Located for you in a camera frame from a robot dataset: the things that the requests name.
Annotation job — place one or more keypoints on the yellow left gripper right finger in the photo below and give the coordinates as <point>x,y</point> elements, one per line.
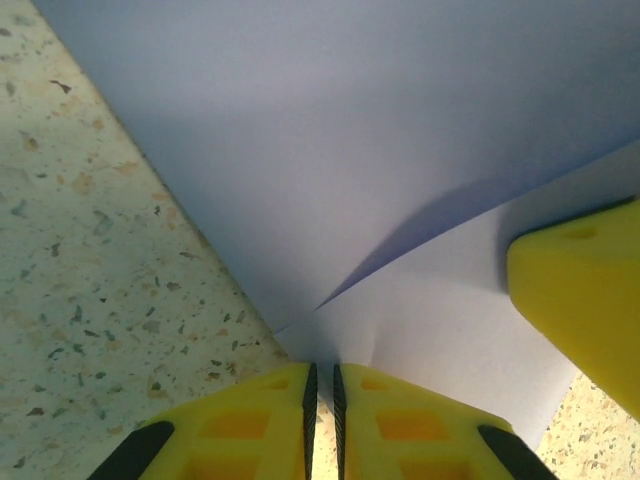
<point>410,440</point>

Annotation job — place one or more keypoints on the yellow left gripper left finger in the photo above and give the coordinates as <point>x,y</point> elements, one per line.
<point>250,440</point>

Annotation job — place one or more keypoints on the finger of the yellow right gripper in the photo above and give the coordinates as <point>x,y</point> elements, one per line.
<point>585,300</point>

